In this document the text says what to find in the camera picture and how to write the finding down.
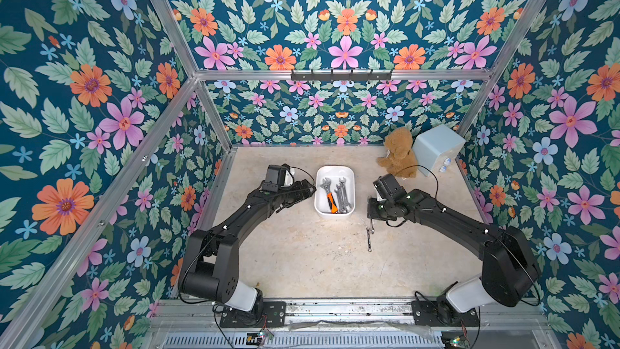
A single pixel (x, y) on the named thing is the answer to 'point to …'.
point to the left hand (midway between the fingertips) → (311, 189)
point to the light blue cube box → (436, 149)
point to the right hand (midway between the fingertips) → (367, 210)
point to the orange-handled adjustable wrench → (332, 203)
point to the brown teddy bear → (400, 160)
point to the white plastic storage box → (335, 197)
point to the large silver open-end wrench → (348, 206)
